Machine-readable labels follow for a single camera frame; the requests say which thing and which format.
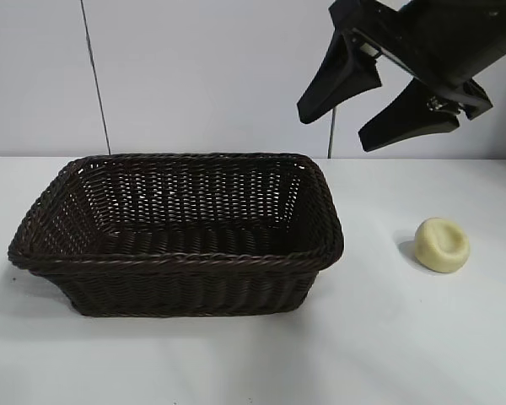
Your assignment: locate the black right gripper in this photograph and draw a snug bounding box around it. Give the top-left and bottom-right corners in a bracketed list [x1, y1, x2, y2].
[296, 0, 506, 153]

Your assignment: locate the pale yellow egg yolk pastry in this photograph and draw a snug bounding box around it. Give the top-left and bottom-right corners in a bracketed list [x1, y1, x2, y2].
[413, 216, 471, 268]

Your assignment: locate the dark brown wicker basket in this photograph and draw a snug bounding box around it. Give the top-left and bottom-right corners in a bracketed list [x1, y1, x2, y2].
[7, 151, 346, 318]

